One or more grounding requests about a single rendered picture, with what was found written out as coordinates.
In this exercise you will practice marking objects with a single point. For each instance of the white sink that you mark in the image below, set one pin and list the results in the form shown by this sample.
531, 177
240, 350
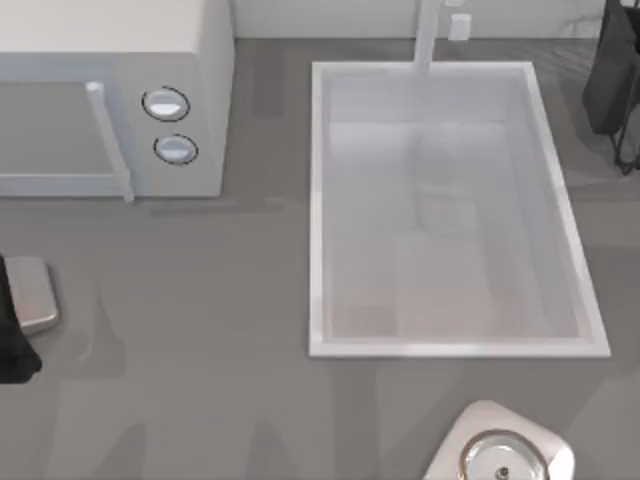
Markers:
450, 345

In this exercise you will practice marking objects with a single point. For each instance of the small microwave knob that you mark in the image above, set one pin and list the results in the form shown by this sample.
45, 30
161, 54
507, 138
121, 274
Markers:
175, 148

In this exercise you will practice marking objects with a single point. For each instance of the pale microwave oven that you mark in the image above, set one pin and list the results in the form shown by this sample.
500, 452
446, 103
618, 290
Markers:
210, 100

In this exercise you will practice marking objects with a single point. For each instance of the large microwave knob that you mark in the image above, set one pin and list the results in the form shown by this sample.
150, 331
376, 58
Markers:
165, 104

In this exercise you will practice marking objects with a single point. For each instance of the tall white tap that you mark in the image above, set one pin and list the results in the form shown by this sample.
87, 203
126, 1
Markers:
425, 35

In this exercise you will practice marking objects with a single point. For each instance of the pale grey rounded box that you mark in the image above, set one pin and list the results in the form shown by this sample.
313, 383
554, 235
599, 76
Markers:
35, 295

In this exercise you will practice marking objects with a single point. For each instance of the microwave oven door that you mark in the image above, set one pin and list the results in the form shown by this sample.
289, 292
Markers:
45, 130

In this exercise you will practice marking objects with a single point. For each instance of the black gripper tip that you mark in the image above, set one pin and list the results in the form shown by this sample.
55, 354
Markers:
12, 345

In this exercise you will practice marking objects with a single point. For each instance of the black folding stand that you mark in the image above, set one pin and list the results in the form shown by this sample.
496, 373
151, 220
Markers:
612, 75

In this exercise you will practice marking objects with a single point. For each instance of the small white wall socket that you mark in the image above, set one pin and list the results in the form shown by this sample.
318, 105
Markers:
459, 26

